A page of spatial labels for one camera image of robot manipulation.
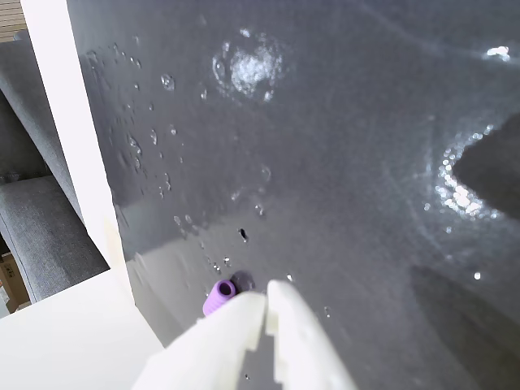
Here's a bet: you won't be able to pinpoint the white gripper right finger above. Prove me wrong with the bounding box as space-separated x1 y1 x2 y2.
265 279 359 390

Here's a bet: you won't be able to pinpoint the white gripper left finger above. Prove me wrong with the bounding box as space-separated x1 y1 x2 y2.
132 292 267 390

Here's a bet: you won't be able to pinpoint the purple ribbed pen grip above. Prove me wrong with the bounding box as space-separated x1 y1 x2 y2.
202 279 238 319

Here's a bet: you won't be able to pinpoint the grey glossy table mat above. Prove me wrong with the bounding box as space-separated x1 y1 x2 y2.
66 0 520 390

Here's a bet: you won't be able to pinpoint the grey fabric sofa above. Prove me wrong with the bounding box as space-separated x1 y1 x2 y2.
0 32 111 304

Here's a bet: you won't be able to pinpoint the brown cardboard box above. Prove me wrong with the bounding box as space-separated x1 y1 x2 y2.
0 251 32 314

